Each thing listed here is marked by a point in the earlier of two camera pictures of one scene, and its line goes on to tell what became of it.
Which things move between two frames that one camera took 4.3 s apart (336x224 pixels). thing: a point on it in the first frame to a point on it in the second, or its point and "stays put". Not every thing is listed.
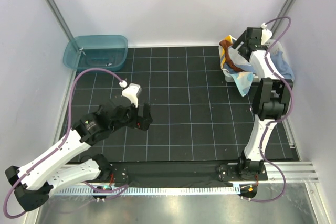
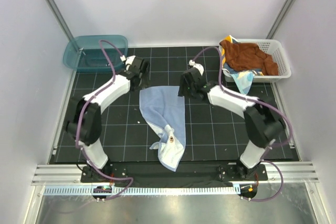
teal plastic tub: x=85 y=52 stays put
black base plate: x=184 y=173 stays put
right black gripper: x=240 y=39 to x=182 y=91
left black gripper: x=140 y=121 to x=145 y=82
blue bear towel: x=285 y=70 to x=164 y=111
